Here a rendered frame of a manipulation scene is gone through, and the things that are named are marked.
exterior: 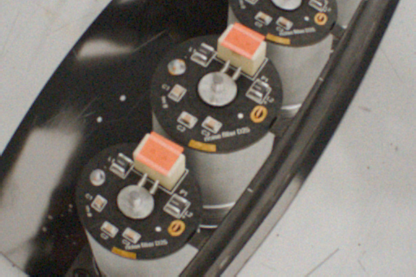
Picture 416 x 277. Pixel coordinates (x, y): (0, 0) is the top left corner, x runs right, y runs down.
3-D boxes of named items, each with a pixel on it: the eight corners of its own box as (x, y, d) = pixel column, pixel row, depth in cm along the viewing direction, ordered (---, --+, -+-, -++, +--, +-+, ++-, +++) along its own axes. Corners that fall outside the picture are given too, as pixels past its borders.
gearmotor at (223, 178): (136, 205, 24) (127, 104, 20) (192, 128, 25) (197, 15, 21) (223, 255, 24) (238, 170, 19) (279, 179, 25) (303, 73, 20)
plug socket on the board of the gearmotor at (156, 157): (127, 179, 19) (125, 163, 19) (151, 144, 19) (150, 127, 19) (162, 201, 19) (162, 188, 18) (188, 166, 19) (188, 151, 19)
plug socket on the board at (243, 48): (209, 67, 20) (210, 49, 20) (232, 36, 21) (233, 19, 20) (244, 87, 20) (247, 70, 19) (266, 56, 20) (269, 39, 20)
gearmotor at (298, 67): (200, 117, 25) (207, 4, 21) (253, 45, 26) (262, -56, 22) (287, 168, 25) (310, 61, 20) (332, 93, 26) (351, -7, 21)
